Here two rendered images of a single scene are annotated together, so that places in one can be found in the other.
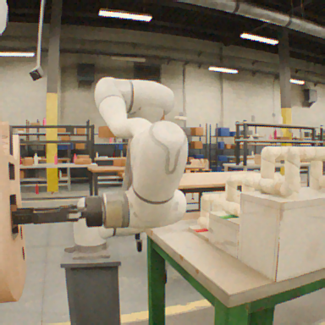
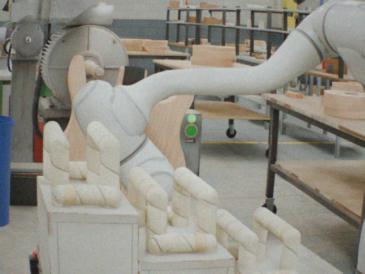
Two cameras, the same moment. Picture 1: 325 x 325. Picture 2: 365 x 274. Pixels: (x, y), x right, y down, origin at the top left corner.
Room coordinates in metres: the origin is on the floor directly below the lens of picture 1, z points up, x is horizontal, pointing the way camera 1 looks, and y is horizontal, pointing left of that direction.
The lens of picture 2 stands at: (0.93, -1.57, 1.40)
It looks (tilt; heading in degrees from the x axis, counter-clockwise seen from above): 8 degrees down; 95
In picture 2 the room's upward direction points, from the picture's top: 3 degrees clockwise
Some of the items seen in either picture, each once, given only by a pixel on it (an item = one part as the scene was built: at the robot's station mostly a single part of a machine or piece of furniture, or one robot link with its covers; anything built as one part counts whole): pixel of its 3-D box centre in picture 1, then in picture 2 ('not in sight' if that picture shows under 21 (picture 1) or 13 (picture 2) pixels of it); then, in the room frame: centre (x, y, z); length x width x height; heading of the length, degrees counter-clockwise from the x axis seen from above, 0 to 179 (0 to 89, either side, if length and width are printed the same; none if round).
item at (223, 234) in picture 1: (261, 228); (167, 261); (0.80, -0.28, 0.98); 0.27 x 0.16 x 0.09; 110
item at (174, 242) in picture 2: not in sight; (182, 242); (0.84, -0.37, 1.04); 0.11 x 0.03 x 0.03; 20
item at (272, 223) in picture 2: (227, 197); (276, 226); (0.99, -0.21, 1.04); 0.20 x 0.03 x 0.03; 109
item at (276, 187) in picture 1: (275, 187); (72, 169); (0.62, -0.24, 1.12); 0.11 x 0.03 x 0.03; 20
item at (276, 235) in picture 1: (300, 227); (82, 240); (0.66, -0.33, 1.02); 0.27 x 0.15 x 0.17; 110
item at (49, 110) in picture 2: not in sight; (74, 105); (0.37, 0.85, 1.11); 0.36 x 0.24 x 0.04; 110
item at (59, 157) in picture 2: not in sight; (59, 175); (0.64, -0.43, 1.15); 0.03 x 0.03 x 0.09
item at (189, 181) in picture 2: (255, 179); (194, 186); (0.84, -0.27, 1.12); 0.20 x 0.03 x 0.03; 109
